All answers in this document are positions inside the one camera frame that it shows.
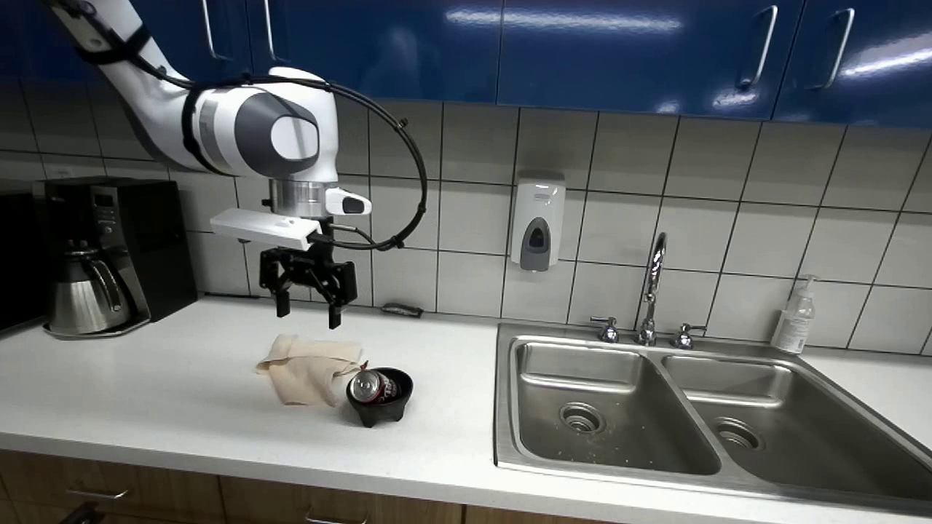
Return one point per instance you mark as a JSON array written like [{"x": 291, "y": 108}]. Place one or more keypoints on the beige cloth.
[{"x": 307, "y": 369}]

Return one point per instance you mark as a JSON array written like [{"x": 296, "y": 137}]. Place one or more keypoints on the black coffee maker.
[{"x": 146, "y": 242}]

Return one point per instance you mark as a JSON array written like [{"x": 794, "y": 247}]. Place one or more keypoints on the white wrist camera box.
[{"x": 264, "y": 229}]

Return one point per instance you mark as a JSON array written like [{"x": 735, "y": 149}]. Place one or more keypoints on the white wall soap dispenser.
[{"x": 537, "y": 219}]

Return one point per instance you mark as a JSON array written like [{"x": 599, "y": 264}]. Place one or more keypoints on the blue cabinet door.
[
  {"x": 885, "y": 68},
  {"x": 31, "y": 40},
  {"x": 630, "y": 59},
  {"x": 419, "y": 49}
]

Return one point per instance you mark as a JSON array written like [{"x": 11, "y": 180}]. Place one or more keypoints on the red soda can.
[{"x": 369, "y": 386}]

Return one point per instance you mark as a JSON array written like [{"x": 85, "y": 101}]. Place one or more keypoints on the chrome faucet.
[{"x": 652, "y": 287}]

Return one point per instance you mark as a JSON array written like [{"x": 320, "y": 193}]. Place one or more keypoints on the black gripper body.
[{"x": 311, "y": 270}]

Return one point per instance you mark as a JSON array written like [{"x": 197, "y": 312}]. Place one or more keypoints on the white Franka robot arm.
[{"x": 242, "y": 127}]

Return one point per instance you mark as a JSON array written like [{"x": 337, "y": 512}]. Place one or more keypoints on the clear soap pump bottle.
[{"x": 794, "y": 325}]

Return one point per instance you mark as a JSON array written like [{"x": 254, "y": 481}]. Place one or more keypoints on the small dark flat object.
[{"x": 400, "y": 309}]

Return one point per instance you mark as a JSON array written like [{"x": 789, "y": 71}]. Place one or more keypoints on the steel double sink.
[{"x": 679, "y": 417}]

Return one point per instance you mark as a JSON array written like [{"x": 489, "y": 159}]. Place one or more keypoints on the black bowl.
[{"x": 384, "y": 413}]

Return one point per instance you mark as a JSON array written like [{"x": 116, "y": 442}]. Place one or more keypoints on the black appliance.
[{"x": 20, "y": 264}]

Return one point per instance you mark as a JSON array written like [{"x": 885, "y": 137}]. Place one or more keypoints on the wooden base cabinet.
[{"x": 176, "y": 490}]

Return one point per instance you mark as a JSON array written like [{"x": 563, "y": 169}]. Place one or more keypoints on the steel coffee carafe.
[{"x": 85, "y": 292}]

